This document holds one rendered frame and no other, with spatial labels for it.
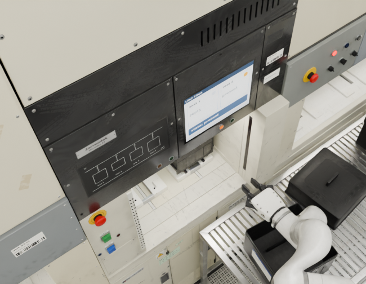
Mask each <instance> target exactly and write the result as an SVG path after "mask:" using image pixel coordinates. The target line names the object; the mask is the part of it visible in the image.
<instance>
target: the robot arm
mask: <svg viewBox="0 0 366 284"><path fill-rule="evenodd" d="M251 184H252V185H253V186H254V187H255V188H256V189H259V190H260V192H261V193H259V194H258V195H256V196H254V195H253V194H252V193H251V192H250V190H249V189H248V188H247V187H246V186H245V185H244V184H242V191H243V192H244V193H245V194H246V195H247V200H246V205H245V206H246V207H249V208H252V210H254V211H255V212H256V213H257V214H258V215H260V216H261V217H262V218H263V219H265V220H266V221H268V222H272V223H271V226H272V227H275V228H276V229H277V230H278V231H279V232H280V233H281V234H282V236H283V237H284V238H285V239H286V240H287V241H288V242H289V243H290V244H291V245H292V246H293V247H294V248H295V249H296V252H295V253H294V254H293V256H292V257H291V258H290V259H289V260H288V261H287V262H286V263H285V264H284V265H283V266H282V267H281V268H280V269H279V270H278V271H277V272H276V273H275V275H274V276H273V278H272V281H271V284H355V283H354V282H353V281H352V280H350V279H348V278H345V277H341V276H334V275H328V274H318V273H309V272H304V270H305V269H307V268H308V267H310V266H312V265H314V264H315V263H317V262H319V261H320V260H321V259H323V258H324V257H325V256H326V255H327V254H328V253H329V251H330V249H331V245H332V235H331V231H330V228H329V226H327V217H326V215H325V213H324V212H323V211H322V210H321V209H320V208H318V207H316V206H308V207H306V208H305V209H304V210H303V211H302V212H301V213H300V214H299V215H297V216H296V215H295V214H293V213H292V212H291V211H290V210H289V209H288V208H287V207H286V205H285V204H284V202H283V201H282V199H281V198H280V197H279V196H278V195H277V194H276V193H275V192H274V187H273V185H263V184H260V183H259V182H258V181H257V180H256V179H254V178H251ZM250 200H251V202H252V203H250Z"/></svg>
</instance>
